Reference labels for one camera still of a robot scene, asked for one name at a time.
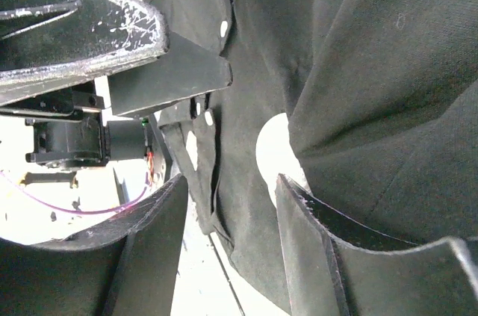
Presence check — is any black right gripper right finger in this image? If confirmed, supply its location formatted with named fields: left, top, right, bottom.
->
left=276, top=175, right=477, bottom=315

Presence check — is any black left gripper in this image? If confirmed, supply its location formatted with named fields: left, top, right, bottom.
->
left=1, top=0, right=232, bottom=171

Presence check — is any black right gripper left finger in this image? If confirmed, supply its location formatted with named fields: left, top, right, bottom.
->
left=1, top=175, right=188, bottom=315

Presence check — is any black button-up shirt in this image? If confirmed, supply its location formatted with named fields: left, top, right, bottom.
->
left=144, top=0, right=477, bottom=315

